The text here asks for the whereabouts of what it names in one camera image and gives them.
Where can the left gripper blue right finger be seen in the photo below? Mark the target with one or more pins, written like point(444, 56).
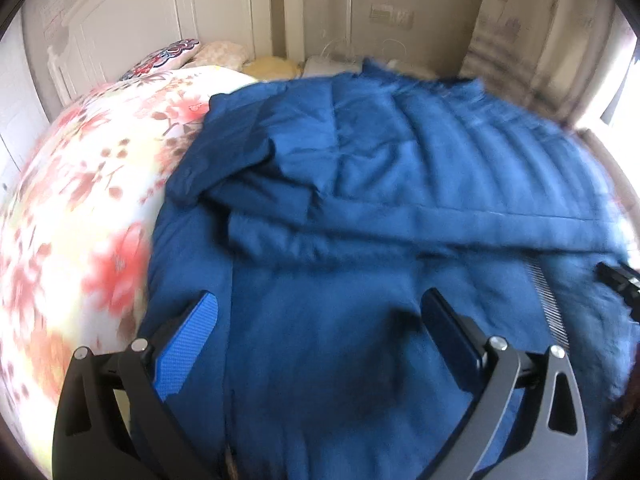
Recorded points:
point(477, 362)

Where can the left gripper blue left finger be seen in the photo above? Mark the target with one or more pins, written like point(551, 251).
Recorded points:
point(167, 358)

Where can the blue quilted puffer jacket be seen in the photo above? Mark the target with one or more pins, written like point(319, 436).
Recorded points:
point(318, 211)

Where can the floral bed quilt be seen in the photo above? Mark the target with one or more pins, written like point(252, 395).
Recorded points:
point(76, 234)

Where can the white wardrobe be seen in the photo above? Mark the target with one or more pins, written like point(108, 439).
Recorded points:
point(22, 118)

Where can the colourful patterned pillow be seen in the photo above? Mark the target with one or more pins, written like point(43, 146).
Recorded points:
point(173, 56)

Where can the yellow pillow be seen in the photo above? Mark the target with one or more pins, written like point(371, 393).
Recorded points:
point(270, 68)

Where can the beige pillow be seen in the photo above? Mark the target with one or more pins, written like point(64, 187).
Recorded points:
point(223, 53)

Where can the white bedside table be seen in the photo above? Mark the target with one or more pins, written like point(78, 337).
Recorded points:
point(318, 66)

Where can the patterned window curtain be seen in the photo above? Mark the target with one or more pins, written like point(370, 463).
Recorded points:
point(549, 56)

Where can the white wooden headboard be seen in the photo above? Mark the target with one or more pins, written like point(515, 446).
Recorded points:
point(103, 38)

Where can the wall power socket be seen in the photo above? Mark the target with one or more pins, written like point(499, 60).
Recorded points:
point(387, 15)

